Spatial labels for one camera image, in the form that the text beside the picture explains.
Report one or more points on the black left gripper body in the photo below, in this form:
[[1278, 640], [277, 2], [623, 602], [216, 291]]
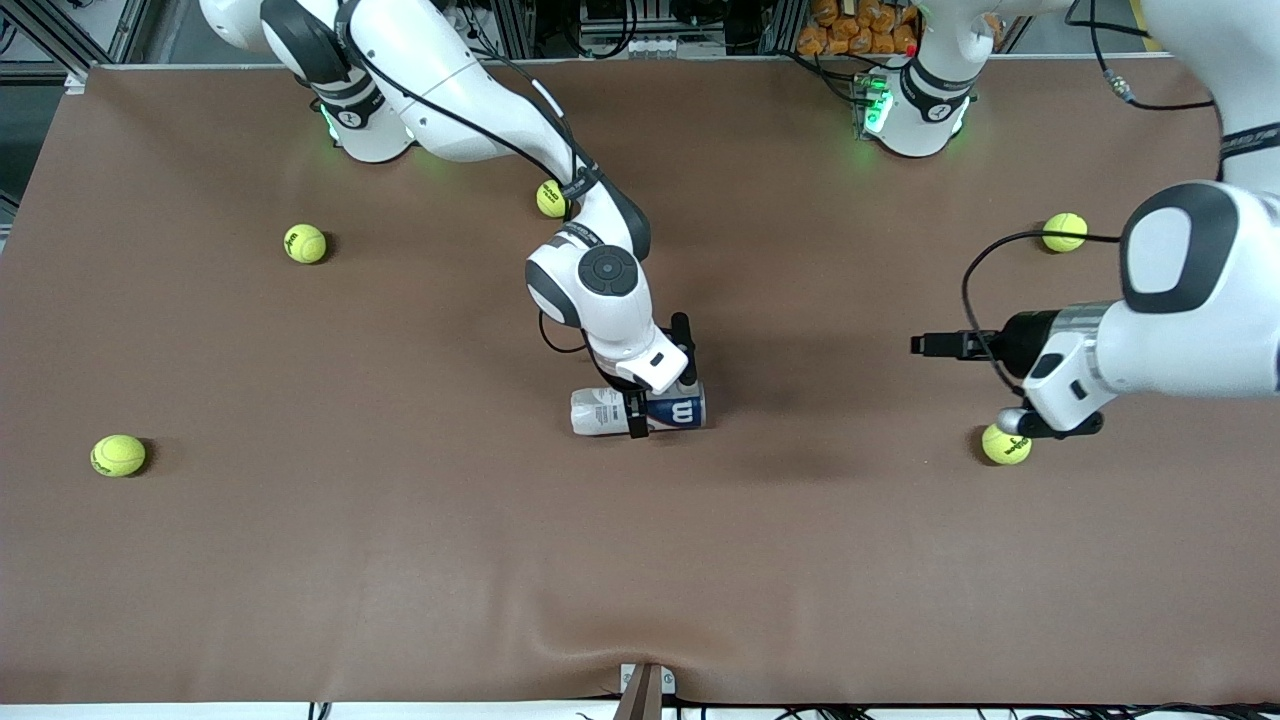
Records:
[[1022, 338]]

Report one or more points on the white blue tennis ball can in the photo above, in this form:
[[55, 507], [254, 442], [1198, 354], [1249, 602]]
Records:
[[600, 412]]

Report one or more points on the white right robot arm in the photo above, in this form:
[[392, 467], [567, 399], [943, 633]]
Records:
[[600, 290]]

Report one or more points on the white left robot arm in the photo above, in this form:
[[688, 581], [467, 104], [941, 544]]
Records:
[[1200, 330]]

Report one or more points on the yellow tennis ball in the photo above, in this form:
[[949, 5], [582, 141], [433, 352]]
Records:
[[305, 243], [1064, 225], [1006, 448], [550, 200], [118, 455]]

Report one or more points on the brown table mat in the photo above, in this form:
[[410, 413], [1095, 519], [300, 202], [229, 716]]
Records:
[[640, 550]]

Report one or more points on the orange packaged goods pile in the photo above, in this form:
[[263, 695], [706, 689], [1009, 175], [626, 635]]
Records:
[[860, 28]]

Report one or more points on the white long power strip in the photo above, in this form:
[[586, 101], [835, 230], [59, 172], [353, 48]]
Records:
[[655, 46]]

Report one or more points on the grey table edge bracket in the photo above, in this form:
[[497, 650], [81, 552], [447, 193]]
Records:
[[645, 690]]

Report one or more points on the aluminium frame profile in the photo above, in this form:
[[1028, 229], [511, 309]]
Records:
[[60, 45]]

